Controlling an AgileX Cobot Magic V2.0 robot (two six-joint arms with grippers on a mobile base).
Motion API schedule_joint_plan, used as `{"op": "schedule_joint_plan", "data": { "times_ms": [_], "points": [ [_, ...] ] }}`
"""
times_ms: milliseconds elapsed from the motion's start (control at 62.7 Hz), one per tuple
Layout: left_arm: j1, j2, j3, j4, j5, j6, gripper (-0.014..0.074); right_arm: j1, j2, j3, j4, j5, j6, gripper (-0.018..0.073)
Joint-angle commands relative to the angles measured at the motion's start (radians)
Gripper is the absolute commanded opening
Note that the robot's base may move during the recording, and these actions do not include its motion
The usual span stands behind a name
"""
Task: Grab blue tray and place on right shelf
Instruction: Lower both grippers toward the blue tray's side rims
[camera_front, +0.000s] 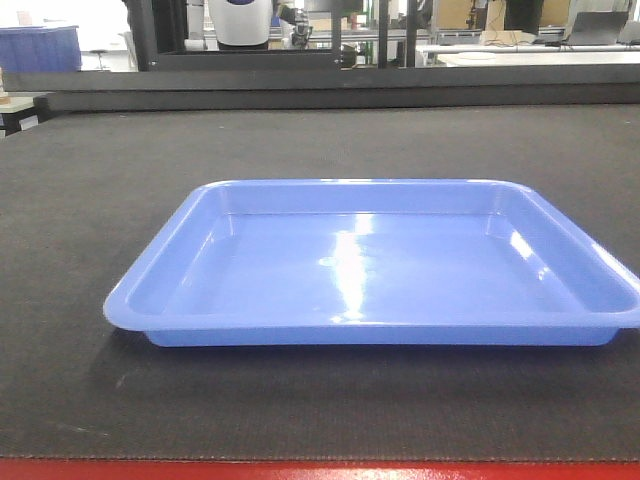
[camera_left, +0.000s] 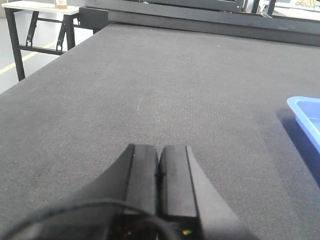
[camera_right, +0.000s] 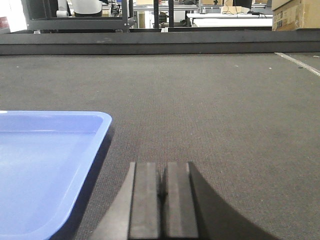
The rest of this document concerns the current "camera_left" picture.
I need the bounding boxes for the white folding table black legs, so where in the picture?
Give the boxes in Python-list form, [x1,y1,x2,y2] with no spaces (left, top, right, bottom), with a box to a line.
[1,0,81,82]

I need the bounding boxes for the brown box on table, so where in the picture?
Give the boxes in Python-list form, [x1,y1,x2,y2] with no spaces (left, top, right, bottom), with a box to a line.
[54,0,68,10]

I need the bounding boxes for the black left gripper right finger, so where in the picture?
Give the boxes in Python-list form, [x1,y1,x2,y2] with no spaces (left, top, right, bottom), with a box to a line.
[159,145,257,240]

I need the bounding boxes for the black metal frame rack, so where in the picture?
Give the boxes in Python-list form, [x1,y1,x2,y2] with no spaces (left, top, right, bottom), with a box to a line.
[79,0,320,47]

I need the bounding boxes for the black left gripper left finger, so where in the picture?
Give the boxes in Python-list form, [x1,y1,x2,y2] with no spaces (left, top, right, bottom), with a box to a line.
[2,143,160,240]

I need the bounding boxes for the blue plastic tray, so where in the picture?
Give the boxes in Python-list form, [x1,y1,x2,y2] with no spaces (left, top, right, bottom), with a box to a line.
[287,96,320,153]

